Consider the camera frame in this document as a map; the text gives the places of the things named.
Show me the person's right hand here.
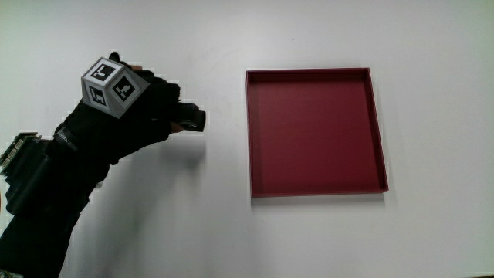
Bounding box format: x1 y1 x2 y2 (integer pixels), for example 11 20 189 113
52 51 185 166

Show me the black stapler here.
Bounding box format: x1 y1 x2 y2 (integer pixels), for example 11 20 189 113
169 100 207 133

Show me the person's right forearm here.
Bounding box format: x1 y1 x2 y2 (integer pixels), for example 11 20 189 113
0 131 113 278

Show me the white desk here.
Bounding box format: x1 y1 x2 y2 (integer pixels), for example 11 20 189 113
0 0 494 278

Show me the red square tray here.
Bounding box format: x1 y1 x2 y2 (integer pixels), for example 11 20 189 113
245 67 390 198

